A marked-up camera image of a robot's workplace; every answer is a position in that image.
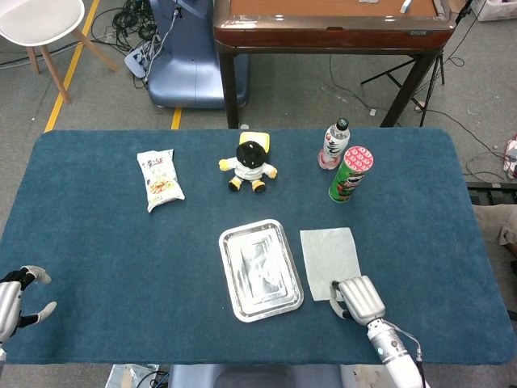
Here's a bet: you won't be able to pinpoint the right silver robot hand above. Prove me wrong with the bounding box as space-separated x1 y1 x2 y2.
329 275 387 327

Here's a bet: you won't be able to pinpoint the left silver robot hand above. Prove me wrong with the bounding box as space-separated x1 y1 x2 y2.
0 265 58 344

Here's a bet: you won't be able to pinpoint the white paper napkin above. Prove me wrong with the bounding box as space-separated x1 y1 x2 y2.
299 227 363 302

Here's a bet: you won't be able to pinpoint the blue robot base machine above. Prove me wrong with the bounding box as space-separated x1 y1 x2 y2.
145 0 250 109

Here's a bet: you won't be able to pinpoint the silver metal tray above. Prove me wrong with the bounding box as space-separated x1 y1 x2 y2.
218 218 305 323

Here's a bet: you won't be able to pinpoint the blue table cloth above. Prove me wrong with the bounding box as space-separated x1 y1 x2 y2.
0 128 517 366

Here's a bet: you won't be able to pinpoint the green Pringles can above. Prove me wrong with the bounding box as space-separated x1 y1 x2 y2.
328 145 375 204

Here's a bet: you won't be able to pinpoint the grey blue robot torso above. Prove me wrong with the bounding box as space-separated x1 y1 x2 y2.
167 363 343 388

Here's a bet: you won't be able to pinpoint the clear plastic bag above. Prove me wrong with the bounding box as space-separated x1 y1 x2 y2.
107 363 161 388

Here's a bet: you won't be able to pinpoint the person leg beige trousers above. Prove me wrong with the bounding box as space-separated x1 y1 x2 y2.
472 204 517 256

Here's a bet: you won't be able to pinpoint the clear drink bottle pink label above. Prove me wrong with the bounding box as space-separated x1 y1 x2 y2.
317 117 351 171

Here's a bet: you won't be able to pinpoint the black plush toy white coat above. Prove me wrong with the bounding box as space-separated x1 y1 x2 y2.
218 131 279 194

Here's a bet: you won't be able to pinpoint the white snack bag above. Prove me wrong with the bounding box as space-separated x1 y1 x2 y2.
136 149 186 213

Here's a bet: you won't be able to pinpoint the pink white bag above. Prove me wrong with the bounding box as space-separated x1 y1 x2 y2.
502 135 517 180

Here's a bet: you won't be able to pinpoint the brown mahjong table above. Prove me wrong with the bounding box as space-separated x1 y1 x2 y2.
212 0 456 129

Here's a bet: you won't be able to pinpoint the white power strip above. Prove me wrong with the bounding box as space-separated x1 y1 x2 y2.
124 40 158 78

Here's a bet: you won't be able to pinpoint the white chair wooden legs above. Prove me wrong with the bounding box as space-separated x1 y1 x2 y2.
0 0 120 105

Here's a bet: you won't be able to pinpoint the white box with items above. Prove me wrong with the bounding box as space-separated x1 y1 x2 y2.
472 0 517 22

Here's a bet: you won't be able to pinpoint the black slotted floor rail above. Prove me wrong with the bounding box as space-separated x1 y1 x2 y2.
466 181 517 206

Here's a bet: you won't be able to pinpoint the black cable bundle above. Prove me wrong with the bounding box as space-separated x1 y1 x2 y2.
90 0 158 52

